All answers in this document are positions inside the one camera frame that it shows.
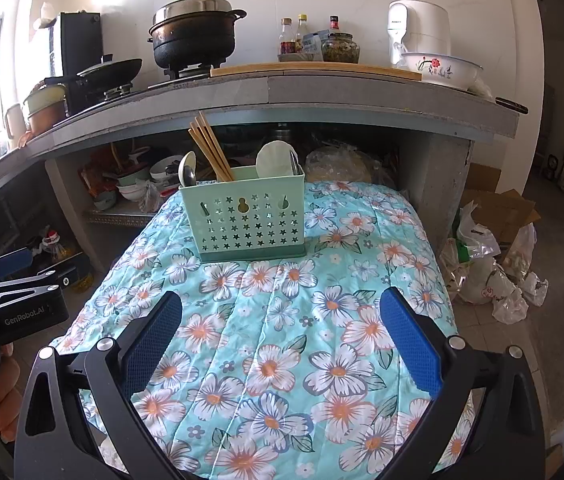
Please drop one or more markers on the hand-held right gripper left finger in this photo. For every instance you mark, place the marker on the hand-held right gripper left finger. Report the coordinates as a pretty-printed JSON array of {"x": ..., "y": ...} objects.
[{"x": 154, "y": 340}]

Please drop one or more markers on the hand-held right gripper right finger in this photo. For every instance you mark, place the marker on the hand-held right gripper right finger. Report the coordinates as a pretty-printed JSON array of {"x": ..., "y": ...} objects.
[{"x": 411, "y": 342}]

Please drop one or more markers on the green plastic utensil holder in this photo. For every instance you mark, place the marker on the green plastic utensil holder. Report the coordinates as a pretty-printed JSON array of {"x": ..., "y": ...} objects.
[{"x": 242, "y": 230}]

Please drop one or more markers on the metal spoon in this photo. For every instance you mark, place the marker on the metal spoon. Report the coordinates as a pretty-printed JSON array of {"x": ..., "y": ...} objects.
[
  {"x": 191, "y": 177},
  {"x": 296, "y": 162}
]

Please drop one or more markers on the small white plastic spoon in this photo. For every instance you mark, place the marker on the small white plastic spoon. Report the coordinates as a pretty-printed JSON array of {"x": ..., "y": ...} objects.
[{"x": 187, "y": 159}]

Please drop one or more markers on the bundle of wooden chopsticks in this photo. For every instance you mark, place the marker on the bundle of wooden chopsticks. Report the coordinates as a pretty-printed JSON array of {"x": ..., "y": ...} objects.
[{"x": 209, "y": 147}]

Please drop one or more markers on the large white plastic spoon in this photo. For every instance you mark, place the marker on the large white plastic spoon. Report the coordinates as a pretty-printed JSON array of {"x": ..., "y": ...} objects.
[{"x": 273, "y": 160}]

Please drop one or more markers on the person's left hand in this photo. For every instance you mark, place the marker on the person's left hand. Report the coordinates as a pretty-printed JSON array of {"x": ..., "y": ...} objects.
[{"x": 4, "y": 395}]

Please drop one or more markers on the cooking oil bottle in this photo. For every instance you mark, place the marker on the cooking oil bottle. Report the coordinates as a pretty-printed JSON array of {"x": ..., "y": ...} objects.
[{"x": 82, "y": 280}]

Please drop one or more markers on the heap of plastic bags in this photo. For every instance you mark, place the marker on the heap of plastic bags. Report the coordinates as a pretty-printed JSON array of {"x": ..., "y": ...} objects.
[{"x": 486, "y": 275}]

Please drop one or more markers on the metal shelf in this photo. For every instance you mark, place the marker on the metal shelf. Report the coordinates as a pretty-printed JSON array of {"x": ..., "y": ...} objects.
[{"x": 117, "y": 216}]

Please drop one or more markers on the light blue bowl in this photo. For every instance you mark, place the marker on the light blue bowl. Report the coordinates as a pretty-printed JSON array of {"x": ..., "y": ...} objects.
[{"x": 104, "y": 201}]

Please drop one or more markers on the red snack packet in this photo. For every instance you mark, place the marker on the red snack packet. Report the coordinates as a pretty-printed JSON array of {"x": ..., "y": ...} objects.
[{"x": 96, "y": 175}]

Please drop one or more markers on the floral turquoise blanket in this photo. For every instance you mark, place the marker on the floral turquoise blanket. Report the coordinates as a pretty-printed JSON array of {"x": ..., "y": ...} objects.
[{"x": 282, "y": 310}]

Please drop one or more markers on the cream mug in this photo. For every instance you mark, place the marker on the cream mug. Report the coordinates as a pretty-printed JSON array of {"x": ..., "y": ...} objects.
[{"x": 13, "y": 121}]

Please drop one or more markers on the pile of bowls and dishes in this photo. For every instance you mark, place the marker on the pile of bowls and dishes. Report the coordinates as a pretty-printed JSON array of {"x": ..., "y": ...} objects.
[{"x": 134, "y": 182}]

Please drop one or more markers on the orange enamel pot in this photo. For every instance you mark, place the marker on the orange enamel pot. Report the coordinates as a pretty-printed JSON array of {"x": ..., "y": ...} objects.
[{"x": 48, "y": 119}]

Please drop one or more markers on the cardboard box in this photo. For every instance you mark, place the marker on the cardboard box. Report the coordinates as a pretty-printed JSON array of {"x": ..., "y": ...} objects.
[{"x": 506, "y": 212}]

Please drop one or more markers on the cream enamel pot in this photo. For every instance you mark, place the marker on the cream enamel pot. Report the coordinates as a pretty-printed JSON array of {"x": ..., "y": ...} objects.
[{"x": 44, "y": 99}]

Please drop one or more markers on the bag of yellow food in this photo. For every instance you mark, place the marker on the bag of yellow food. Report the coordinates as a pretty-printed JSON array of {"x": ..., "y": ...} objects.
[{"x": 346, "y": 165}]

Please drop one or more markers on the glass wok lid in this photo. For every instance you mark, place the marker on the glass wok lid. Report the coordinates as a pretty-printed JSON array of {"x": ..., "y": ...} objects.
[{"x": 97, "y": 66}]

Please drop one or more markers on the black wok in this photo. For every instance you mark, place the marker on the black wok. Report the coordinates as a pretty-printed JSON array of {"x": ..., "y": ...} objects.
[{"x": 112, "y": 71}]

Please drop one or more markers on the black kitchen appliance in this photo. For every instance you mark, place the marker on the black kitchen appliance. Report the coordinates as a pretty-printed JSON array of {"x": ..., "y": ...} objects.
[{"x": 82, "y": 42}]

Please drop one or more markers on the gas stove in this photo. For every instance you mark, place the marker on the gas stove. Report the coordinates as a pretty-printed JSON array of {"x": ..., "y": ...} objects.
[{"x": 177, "y": 77}]

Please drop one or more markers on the grey concrete kitchen counter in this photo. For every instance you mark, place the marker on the grey concrete kitchen counter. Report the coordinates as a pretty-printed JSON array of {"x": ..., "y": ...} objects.
[{"x": 361, "y": 95}]

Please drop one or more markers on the white floral basin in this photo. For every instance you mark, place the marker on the white floral basin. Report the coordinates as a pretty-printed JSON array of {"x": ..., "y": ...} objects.
[{"x": 436, "y": 69}]

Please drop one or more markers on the black cooking pot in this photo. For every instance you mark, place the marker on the black cooking pot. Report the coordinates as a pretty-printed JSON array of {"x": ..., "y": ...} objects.
[{"x": 194, "y": 40}]

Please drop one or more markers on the wooden cutting board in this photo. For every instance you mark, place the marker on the wooden cutting board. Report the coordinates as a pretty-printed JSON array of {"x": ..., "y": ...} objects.
[{"x": 312, "y": 71}]

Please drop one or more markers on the glass pickle jar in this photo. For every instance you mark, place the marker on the glass pickle jar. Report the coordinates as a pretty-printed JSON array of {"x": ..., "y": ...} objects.
[{"x": 340, "y": 50}]

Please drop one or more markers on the grey dish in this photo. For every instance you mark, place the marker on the grey dish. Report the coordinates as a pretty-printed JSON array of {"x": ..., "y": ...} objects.
[{"x": 297, "y": 56}]

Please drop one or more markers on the steel pot lid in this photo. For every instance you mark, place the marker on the steel pot lid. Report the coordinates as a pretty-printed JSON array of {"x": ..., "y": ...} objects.
[{"x": 192, "y": 7}]

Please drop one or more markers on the white kitchen appliance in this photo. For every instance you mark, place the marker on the white kitchen appliance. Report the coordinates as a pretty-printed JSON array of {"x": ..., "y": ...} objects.
[{"x": 421, "y": 25}]

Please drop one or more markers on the dark sauce bottle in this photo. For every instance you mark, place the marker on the dark sauce bottle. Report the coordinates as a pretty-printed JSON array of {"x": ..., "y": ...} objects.
[{"x": 287, "y": 40}]

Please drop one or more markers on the yellow cap sauce bottle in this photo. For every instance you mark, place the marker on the yellow cap sauce bottle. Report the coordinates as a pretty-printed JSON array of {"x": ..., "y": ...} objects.
[{"x": 302, "y": 32}]

